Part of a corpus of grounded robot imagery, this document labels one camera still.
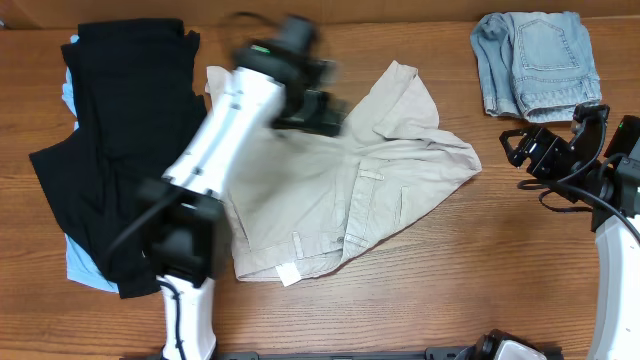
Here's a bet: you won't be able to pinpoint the light blue garment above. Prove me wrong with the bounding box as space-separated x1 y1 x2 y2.
60 34 120 294

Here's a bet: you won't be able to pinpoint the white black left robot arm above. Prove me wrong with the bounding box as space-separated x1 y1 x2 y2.
130 16 344 359

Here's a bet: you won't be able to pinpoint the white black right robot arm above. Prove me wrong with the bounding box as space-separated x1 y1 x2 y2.
500 105 639 360

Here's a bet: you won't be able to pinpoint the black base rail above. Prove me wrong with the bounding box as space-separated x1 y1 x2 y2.
119 347 469 360

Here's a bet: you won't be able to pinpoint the black garment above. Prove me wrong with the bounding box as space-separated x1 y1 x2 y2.
29 19 207 299

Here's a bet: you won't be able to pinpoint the beige khaki shorts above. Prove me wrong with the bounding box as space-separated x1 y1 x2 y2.
226 63 482 285

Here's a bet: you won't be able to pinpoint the folded light blue jeans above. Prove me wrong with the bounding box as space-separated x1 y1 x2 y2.
470 12 602 123

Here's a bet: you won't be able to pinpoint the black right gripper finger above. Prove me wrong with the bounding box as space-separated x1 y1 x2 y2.
499 134 525 168
499 125 538 140

